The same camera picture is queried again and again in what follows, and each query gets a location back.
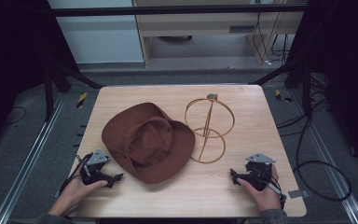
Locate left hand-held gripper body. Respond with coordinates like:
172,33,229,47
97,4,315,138
79,148,112,187

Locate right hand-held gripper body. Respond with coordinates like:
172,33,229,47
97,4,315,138
243,152,277,192

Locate person's right hand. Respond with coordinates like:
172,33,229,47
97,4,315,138
236,164,283,214

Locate person's left hand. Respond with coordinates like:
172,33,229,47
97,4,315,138
48,163,109,217

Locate brown felt hat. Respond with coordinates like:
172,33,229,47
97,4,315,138
101,102,197,185

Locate yellow black striped tape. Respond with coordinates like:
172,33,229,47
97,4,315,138
76,91,89,109
274,89,294,104

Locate black tripod stand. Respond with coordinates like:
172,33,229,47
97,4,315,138
248,57,314,119
42,58,105,123

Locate white cabinet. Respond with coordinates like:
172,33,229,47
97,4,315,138
47,0,145,65

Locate dark curtain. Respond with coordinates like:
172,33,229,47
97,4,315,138
0,0,79,153
287,0,358,174

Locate light wooden desk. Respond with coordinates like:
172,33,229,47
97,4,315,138
131,0,310,68

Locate black horizontal bar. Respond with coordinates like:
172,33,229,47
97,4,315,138
49,4,310,18

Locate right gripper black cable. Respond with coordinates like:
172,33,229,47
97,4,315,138
259,174,288,210

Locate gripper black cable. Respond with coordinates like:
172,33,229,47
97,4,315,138
58,152,93,196
259,174,288,210

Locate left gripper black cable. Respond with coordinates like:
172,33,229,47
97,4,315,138
58,152,93,196

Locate grey metal bracket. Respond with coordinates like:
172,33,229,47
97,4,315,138
287,189,310,200

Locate gold wire hat stand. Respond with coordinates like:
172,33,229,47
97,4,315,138
184,92,236,165

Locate looped black floor cable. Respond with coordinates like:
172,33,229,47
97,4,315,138
293,116,353,203

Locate aluminium floor rail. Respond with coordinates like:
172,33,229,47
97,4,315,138
0,92,67,224
291,90,358,224

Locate thin black floor cable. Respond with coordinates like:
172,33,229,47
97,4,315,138
3,105,28,127

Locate hanging desk cables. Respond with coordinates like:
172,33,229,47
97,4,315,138
252,11,291,67

